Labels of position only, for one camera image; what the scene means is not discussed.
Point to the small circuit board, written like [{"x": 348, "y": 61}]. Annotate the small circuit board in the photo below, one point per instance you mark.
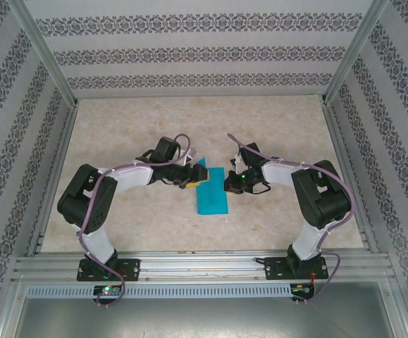
[{"x": 300, "y": 288}]

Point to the aluminium frame bar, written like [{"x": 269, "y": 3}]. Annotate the aluminium frame bar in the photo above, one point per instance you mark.
[
  {"x": 397, "y": 310},
  {"x": 10, "y": 306}
]

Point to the aluminium table side rail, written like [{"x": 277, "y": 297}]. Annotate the aluminium table side rail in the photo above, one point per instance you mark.
[
  {"x": 57, "y": 183},
  {"x": 348, "y": 169}
]

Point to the long aluminium mounting rail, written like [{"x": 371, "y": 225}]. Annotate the long aluminium mounting rail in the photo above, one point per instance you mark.
[{"x": 203, "y": 264}]

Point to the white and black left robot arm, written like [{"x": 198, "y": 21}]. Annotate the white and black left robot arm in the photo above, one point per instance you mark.
[{"x": 98, "y": 243}]

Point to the aluminium corner post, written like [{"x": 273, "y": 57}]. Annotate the aluminium corner post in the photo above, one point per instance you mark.
[
  {"x": 45, "y": 49},
  {"x": 355, "y": 49}
]

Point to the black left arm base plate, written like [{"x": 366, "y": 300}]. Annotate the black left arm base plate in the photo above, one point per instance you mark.
[{"x": 133, "y": 269}]

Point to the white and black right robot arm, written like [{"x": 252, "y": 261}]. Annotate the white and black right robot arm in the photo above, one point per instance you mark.
[{"x": 307, "y": 243}]

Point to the grey metal sheet panel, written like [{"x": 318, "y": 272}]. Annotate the grey metal sheet panel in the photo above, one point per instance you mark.
[{"x": 203, "y": 320}]

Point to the circuit board with green light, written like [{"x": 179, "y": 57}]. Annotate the circuit board with green light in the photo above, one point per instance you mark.
[{"x": 108, "y": 290}]

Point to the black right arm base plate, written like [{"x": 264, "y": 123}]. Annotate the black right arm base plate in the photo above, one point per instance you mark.
[{"x": 274, "y": 269}]

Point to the teal cloth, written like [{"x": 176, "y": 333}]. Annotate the teal cloth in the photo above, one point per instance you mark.
[{"x": 212, "y": 197}]

